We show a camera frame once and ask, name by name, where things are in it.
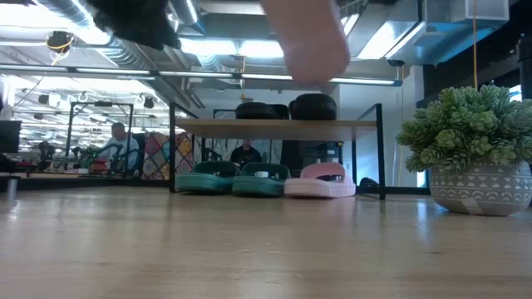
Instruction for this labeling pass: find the teal rubber slide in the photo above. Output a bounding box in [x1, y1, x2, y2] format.
[231, 162, 292, 198]
[175, 160, 242, 195]

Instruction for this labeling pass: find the pink rubber slide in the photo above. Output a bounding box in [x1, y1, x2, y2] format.
[283, 161, 357, 199]
[260, 0, 352, 86]

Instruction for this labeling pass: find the green succulent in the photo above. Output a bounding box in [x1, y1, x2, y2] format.
[396, 84, 532, 218]

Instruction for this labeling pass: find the person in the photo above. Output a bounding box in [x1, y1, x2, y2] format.
[229, 139, 264, 168]
[98, 121, 141, 178]

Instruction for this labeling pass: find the colourful patchwork quilt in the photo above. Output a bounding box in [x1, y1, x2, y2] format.
[141, 131, 195, 181]

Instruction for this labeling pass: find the overhead light bar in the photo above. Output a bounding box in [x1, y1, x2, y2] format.
[0, 63, 404, 87]

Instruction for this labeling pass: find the dark side monitor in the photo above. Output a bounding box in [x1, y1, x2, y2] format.
[0, 120, 22, 154]

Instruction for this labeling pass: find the wood shelf with black frame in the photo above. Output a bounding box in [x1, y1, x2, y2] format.
[168, 101, 387, 202]

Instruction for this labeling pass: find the black table edge rail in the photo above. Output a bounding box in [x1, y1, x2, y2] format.
[0, 176, 433, 196]

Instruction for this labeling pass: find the black overhead camera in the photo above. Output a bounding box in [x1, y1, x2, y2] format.
[45, 30, 76, 54]

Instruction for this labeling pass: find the yellow hanging cable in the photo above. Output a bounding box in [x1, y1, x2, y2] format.
[471, 0, 480, 91]

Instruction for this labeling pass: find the silver metal post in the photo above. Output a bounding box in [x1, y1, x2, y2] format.
[5, 174, 20, 201]

